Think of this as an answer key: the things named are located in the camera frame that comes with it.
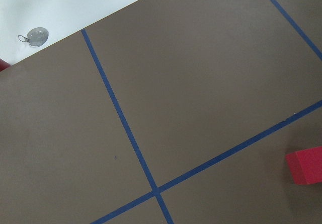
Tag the red block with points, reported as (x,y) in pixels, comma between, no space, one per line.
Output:
(305,166)

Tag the brown paper table mat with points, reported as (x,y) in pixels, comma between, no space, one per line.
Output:
(159,111)

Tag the red cylinder object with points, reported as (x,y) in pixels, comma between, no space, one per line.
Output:
(4,65)

